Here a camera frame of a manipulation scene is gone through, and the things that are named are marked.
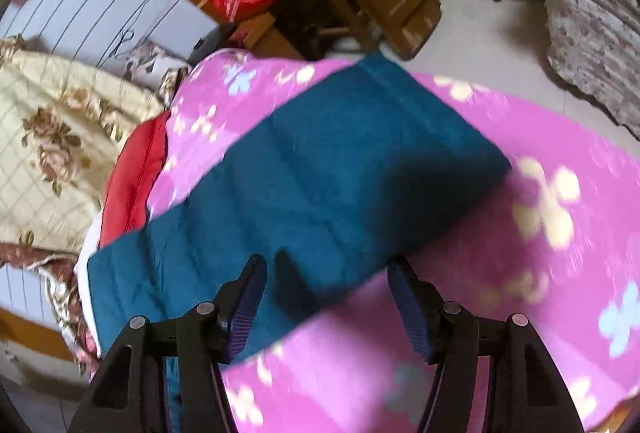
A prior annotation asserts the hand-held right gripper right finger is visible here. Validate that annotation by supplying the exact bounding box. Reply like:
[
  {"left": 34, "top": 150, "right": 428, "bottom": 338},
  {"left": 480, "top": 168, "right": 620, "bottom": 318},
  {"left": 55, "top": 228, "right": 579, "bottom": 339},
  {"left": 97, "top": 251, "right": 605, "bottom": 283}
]
[{"left": 387, "top": 256, "right": 586, "bottom": 433}]

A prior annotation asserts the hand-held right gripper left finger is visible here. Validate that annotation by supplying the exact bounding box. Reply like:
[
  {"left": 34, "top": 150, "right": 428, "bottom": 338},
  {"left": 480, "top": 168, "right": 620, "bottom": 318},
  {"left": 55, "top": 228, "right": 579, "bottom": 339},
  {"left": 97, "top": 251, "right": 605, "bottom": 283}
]
[{"left": 68, "top": 254, "right": 268, "bottom": 433}]

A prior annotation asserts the teal garment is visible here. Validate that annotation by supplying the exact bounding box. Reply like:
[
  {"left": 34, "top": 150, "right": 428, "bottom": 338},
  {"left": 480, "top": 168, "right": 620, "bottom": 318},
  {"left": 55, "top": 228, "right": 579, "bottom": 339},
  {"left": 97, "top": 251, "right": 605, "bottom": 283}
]
[{"left": 87, "top": 53, "right": 512, "bottom": 433}]

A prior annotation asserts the pink floral blanket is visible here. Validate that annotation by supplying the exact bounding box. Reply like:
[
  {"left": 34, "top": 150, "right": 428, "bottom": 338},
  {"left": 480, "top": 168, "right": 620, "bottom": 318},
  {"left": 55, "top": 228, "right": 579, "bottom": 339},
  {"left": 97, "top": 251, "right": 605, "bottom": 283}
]
[{"left": 148, "top": 48, "right": 640, "bottom": 433}]

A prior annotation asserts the red pillow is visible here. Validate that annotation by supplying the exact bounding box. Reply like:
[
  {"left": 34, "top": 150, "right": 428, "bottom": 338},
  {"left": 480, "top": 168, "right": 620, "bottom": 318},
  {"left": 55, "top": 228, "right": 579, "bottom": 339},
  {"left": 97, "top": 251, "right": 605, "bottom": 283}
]
[{"left": 99, "top": 111, "right": 172, "bottom": 248}]

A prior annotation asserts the beige floral quilt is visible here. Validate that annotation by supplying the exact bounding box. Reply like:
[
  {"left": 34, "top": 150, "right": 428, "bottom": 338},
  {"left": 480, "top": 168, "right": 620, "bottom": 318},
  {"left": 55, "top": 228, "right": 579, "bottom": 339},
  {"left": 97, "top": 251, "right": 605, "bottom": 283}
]
[{"left": 0, "top": 35, "right": 166, "bottom": 254}]

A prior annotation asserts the grey floral bedcover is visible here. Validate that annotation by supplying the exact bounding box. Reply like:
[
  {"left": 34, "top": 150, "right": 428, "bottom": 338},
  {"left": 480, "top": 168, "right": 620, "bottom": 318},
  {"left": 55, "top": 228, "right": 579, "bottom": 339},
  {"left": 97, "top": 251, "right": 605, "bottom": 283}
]
[{"left": 539, "top": 0, "right": 640, "bottom": 140}]

